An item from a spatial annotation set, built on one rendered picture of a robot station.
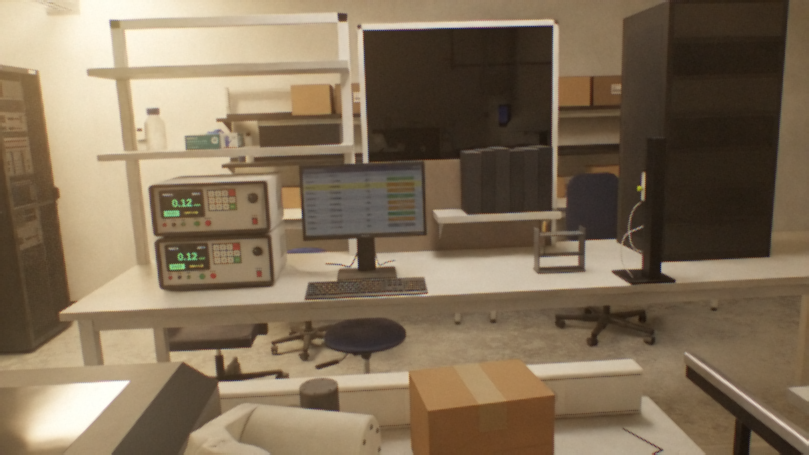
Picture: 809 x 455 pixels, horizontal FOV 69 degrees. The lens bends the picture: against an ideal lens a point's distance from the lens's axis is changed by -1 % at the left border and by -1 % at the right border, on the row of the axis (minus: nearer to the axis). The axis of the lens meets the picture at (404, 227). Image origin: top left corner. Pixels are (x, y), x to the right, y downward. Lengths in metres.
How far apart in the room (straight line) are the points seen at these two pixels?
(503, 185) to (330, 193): 0.77
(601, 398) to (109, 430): 0.94
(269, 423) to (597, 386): 0.93
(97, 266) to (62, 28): 1.94
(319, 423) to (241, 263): 1.92
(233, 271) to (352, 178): 0.59
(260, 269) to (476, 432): 1.50
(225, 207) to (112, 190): 3.16
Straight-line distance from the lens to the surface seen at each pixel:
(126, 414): 0.78
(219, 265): 2.40
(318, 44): 5.04
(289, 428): 0.49
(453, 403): 1.02
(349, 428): 0.48
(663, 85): 2.64
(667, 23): 2.65
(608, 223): 4.53
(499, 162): 2.63
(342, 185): 2.38
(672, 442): 1.30
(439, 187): 2.80
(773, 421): 1.24
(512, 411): 1.05
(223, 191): 2.35
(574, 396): 1.32
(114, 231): 5.51
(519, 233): 2.90
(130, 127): 2.94
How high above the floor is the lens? 1.52
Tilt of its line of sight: 10 degrees down
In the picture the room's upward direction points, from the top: 2 degrees counter-clockwise
